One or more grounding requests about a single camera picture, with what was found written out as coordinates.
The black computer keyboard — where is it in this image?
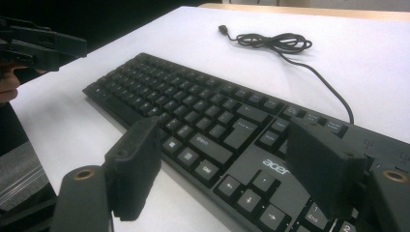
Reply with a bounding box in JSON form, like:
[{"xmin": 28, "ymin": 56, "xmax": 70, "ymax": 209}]
[{"xmin": 81, "ymin": 52, "xmax": 410, "ymax": 232}]

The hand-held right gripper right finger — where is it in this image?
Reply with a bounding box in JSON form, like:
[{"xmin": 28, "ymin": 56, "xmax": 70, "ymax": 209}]
[{"xmin": 284, "ymin": 117, "xmax": 368, "ymax": 220}]

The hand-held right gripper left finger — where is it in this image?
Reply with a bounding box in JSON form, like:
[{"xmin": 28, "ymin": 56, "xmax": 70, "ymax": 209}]
[{"xmin": 103, "ymin": 116, "xmax": 162, "ymax": 222}]

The black keyboard cable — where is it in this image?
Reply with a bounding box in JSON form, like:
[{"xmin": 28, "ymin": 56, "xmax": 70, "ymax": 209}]
[{"xmin": 218, "ymin": 24, "xmax": 355, "ymax": 125}]

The light wooden table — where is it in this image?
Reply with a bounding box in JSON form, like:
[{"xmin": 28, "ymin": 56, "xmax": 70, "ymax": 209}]
[{"xmin": 197, "ymin": 3, "xmax": 410, "ymax": 23}]

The aluminium floor rail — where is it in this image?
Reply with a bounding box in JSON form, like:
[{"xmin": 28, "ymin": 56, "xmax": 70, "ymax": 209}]
[{"xmin": 0, "ymin": 165, "xmax": 46, "ymax": 209}]

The white table sheet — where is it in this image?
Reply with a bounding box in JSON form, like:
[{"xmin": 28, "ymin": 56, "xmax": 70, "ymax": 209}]
[{"xmin": 9, "ymin": 5, "xmax": 410, "ymax": 232}]

